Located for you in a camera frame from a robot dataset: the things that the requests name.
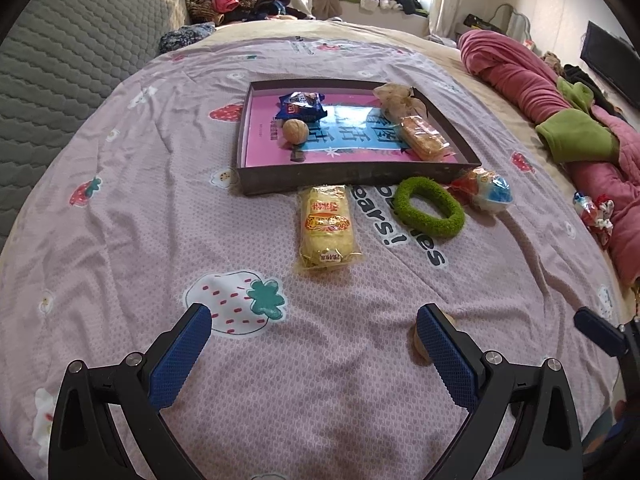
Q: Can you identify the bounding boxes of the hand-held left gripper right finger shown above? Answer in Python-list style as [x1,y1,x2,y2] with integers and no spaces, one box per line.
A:
[416,303,583,480]

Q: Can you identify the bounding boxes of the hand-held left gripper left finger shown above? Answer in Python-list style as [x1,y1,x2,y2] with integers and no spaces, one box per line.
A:
[47,303,213,480]

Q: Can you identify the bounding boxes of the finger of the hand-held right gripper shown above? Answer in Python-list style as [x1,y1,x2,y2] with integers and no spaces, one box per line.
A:
[573,306,630,357]

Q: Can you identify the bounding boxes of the walnut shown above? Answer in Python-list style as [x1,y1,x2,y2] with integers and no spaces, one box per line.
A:
[282,119,309,145]
[410,312,458,366]

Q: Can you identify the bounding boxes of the green fuzzy hair ring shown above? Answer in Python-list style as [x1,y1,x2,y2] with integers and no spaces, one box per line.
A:
[392,176,466,240]

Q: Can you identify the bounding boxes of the toy egg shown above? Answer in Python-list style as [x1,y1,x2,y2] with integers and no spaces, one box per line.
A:
[447,167,516,216]

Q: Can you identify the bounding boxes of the yellow cake packet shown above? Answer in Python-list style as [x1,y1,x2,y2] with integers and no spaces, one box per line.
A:
[296,185,365,273]

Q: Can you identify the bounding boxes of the dark shallow cardboard tray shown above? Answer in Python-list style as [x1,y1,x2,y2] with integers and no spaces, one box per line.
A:
[235,79,482,197]

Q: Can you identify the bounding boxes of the orange biscuit packet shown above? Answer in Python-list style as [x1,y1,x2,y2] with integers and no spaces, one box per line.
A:
[395,114,456,162]

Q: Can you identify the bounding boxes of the blue snack packet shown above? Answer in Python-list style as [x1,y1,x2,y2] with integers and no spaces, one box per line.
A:
[276,90,326,123]

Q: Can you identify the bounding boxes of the red white plastic packet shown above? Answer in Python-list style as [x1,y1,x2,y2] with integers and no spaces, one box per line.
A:
[572,190,616,251]

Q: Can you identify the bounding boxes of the pink strawberry print bed sheet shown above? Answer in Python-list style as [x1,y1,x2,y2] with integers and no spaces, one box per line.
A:
[0,35,631,480]

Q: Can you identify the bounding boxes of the green fleece blanket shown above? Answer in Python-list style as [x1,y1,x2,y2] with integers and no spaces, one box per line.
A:
[535,77,621,165]

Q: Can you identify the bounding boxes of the pink picture book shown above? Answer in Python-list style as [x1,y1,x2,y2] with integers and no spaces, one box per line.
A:
[242,91,458,167]

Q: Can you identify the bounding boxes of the dark crumpled clothes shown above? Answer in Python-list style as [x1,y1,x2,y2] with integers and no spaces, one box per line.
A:
[560,62,621,116]

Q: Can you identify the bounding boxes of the black flat television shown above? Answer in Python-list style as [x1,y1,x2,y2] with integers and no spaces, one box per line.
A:
[580,20,640,111]

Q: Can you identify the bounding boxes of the pink quilt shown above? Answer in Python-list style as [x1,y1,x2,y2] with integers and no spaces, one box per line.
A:
[459,29,640,286]

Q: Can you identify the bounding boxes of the grey quilted headboard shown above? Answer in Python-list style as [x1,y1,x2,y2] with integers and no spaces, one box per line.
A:
[0,0,191,256]

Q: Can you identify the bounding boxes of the blue patterned cloth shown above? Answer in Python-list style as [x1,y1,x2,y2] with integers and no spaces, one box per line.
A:
[159,22,218,56]

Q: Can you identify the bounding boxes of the black bag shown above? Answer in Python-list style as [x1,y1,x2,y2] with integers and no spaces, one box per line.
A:
[462,12,503,33]

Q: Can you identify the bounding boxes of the white window bench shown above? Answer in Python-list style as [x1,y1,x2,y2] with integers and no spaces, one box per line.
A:
[310,0,431,36]

